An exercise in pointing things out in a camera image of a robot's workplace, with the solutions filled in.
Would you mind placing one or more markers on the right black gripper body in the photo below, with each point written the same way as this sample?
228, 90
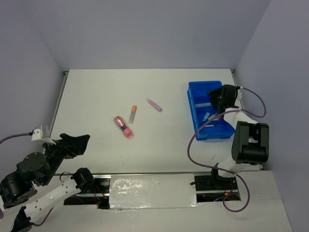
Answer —
222, 100

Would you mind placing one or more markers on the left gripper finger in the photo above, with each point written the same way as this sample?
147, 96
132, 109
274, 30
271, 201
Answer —
75, 150
79, 141

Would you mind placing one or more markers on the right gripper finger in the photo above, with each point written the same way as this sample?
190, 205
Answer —
215, 92
215, 102

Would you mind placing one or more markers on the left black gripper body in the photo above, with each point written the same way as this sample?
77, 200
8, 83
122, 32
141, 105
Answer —
57, 153

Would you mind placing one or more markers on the small blue highlighter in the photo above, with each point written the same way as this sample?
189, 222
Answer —
206, 116

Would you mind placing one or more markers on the pink capped crayon tube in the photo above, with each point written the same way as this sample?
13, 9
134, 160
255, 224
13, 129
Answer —
127, 132

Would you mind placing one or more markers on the orange capped clear marker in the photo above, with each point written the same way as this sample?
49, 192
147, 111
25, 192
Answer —
132, 114

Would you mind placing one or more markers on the light blue clear marker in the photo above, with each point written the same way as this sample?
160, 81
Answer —
201, 105

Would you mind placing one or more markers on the grey thin pen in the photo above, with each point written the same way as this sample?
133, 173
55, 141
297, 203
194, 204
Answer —
215, 125

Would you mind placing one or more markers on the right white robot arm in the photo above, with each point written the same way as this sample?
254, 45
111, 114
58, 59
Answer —
250, 144

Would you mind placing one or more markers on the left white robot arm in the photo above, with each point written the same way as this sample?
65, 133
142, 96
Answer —
38, 169

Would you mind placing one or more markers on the blue plastic divided bin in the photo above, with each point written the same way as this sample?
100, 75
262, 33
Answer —
202, 110

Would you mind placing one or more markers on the purple pink highlighter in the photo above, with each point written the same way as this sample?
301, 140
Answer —
154, 105

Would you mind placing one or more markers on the silver tape sheet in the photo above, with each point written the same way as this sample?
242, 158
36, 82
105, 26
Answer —
152, 191

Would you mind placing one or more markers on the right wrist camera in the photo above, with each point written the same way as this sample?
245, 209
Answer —
239, 93

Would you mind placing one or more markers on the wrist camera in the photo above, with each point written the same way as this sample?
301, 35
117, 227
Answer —
239, 93
40, 133

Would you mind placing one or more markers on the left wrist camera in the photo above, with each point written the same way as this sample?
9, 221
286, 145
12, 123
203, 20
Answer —
40, 133

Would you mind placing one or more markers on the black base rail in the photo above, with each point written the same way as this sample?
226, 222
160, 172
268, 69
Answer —
205, 191

